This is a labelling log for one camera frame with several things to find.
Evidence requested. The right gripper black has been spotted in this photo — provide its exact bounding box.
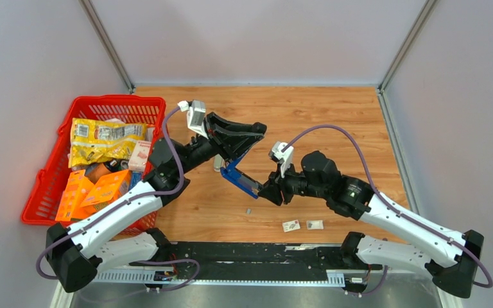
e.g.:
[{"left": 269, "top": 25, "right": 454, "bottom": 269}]
[{"left": 257, "top": 160, "right": 329, "bottom": 207}]

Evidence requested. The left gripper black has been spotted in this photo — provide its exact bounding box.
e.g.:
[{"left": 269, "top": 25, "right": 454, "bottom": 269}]
[{"left": 176, "top": 112, "right": 264, "bottom": 175}]

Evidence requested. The blue black stapler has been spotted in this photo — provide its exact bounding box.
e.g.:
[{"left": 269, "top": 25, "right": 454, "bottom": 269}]
[{"left": 220, "top": 154, "right": 262, "bottom": 199}]

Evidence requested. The grey white stapler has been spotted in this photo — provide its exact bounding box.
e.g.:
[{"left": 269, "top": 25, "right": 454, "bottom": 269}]
[{"left": 213, "top": 155, "right": 225, "bottom": 173}]

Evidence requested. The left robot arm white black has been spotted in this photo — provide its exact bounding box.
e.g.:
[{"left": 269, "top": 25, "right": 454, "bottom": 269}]
[{"left": 36, "top": 112, "right": 267, "bottom": 293}]

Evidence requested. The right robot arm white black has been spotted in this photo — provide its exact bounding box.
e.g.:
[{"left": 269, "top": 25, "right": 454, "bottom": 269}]
[{"left": 258, "top": 150, "right": 484, "bottom": 298}]

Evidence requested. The staple box with red mark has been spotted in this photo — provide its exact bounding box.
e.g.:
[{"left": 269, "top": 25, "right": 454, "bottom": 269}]
[{"left": 282, "top": 219, "right": 301, "bottom": 233}]

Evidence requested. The small grey staple box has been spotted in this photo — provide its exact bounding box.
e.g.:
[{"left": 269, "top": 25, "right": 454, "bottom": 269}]
[{"left": 306, "top": 220, "right": 324, "bottom": 230}]

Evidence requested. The pink white small box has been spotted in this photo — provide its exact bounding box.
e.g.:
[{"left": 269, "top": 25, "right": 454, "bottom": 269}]
[{"left": 128, "top": 141, "right": 151, "bottom": 173}]

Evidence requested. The yellow snack bag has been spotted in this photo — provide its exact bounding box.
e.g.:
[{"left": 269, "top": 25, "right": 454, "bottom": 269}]
[{"left": 69, "top": 118, "right": 147, "bottom": 168}]

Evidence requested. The orange box right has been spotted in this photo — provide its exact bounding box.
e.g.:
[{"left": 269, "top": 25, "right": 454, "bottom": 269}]
[{"left": 80, "top": 170, "right": 131, "bottom": 214}]

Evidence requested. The orange box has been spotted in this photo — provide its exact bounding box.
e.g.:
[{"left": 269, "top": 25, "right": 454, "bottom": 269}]
[
  {"left": 55, "top": 169, "right": 94, "bottom": 222},
  {"left": 80, "top": 170, "right": 131, "bottom": 214}
]

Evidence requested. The orange box left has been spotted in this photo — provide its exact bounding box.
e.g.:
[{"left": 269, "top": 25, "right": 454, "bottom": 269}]
[{"left": 55, "top": 169, "right": 94, "bottom": 222}]

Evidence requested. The red plastic basket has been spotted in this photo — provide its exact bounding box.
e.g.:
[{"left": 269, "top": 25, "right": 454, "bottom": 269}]
[{"left": 21, "top": 94, "right": 170, "bottom": 237}]

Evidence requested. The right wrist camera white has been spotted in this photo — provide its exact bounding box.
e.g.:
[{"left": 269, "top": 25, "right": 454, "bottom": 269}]
[{"left": 268, "top": 141, "right": 294, "bottom": 178}]

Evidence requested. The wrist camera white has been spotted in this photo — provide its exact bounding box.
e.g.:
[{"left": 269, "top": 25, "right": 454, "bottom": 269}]
[
  {"left": 177, "top": 99, "right": 208, "bottom": 139},
  {"left": 268, "top": 141, "right": 294, "bottom": 178}
]

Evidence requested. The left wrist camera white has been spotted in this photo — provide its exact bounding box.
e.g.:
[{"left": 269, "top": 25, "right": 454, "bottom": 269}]
[{"left": 177, "top": 99, "right": 208, "bottom": 139}]

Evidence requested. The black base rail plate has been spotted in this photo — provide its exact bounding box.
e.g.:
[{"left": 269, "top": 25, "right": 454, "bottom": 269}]
[{"left": 153, "top": 242, "right": 383, "bottom": 282}]

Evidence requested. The white slotted cable duct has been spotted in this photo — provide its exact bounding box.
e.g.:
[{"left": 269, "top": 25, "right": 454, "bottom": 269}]
[{"left": 93, "top": 268, "right": 346, "bottom": 287}]

